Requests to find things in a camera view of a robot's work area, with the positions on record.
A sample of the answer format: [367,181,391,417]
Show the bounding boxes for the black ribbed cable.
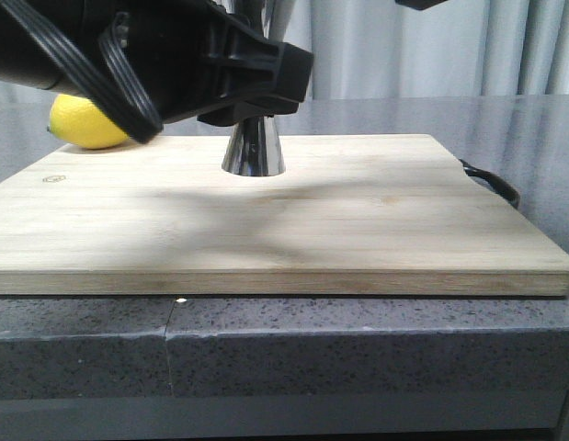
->
[0,0,165,143]

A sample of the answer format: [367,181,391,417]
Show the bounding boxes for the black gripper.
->
[395,0,447,10]
[82,1,313,126]

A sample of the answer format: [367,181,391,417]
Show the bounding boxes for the black cutting board handle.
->
[460,159,520,209]

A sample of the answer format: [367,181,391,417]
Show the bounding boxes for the steel double jigger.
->
[222,1,293,177]

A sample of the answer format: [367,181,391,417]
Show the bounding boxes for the yellow lemon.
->
[48,94,129,150]

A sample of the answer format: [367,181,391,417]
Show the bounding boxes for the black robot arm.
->
[0,1,313,142]

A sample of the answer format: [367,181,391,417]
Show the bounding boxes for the grey curtain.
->
[285,1,569,99]

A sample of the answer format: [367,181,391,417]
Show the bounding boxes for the wooden cutting board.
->
[0,134,569,296]

